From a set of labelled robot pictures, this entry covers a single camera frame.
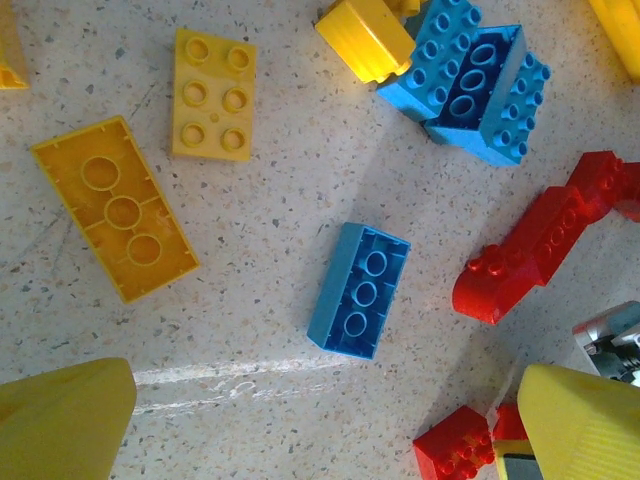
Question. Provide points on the yellow lego brick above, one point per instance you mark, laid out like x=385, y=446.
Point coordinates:
x=10, y=55
x=117, y=210
x=365, y=40

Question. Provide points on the yellow lego plate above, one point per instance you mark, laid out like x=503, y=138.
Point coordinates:
x=214, y=95

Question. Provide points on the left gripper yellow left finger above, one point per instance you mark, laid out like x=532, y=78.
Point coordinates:
x=60, y=425

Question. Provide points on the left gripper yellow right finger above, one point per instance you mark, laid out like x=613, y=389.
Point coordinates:
x=585, y=430

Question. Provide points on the yellow plastic bin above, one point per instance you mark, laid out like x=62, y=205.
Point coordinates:
x=620, y=35

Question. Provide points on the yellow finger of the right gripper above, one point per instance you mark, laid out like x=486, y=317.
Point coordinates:
x=515, y=462

